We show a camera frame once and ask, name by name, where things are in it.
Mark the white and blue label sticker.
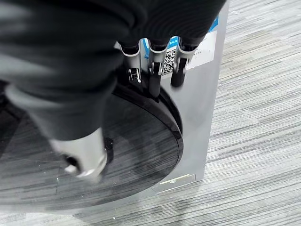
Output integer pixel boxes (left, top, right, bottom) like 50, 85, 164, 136
138, 14, 220, 76

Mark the silver front-load washing machine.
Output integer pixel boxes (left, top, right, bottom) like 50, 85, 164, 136
70, 0, 230, 226

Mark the round dark glass washer door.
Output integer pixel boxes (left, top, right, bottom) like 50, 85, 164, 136
0, 80, 184, 211

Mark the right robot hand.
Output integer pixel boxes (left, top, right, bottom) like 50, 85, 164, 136
0, 0, 228, 182

